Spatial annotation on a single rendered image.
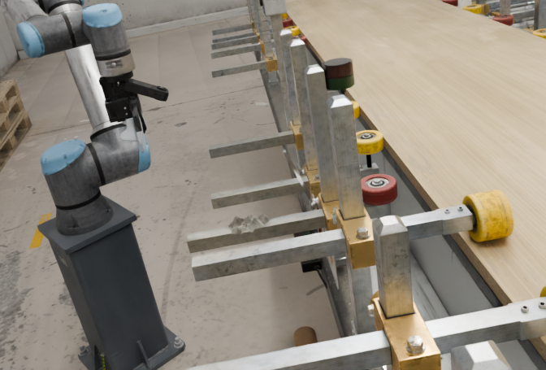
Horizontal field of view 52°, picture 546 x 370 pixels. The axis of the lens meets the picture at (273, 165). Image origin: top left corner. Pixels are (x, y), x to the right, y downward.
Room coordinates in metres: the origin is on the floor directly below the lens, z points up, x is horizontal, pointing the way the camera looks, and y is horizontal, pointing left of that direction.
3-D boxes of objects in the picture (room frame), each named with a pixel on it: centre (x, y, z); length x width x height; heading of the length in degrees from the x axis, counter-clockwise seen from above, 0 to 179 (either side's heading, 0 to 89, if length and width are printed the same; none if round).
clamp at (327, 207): (1.04, -0.12, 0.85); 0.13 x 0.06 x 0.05; 1
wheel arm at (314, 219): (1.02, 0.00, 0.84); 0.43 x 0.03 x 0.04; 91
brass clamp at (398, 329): (0.54, -0.13, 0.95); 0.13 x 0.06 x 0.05; 1
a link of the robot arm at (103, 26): (1.42, 0.35, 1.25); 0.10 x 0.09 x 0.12; 24
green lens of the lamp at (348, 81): (1.07, -0.16, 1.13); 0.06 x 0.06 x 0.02
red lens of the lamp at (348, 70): (1.07, -0.16, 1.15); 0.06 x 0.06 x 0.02
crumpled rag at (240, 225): (1.02, 0.07, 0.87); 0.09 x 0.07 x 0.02; 91
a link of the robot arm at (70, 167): (1.70, 0.66, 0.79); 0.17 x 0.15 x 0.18; 114
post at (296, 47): (1.31, -0.11, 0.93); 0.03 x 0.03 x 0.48; 1
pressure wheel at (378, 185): (1.03, -0.21, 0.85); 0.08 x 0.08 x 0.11
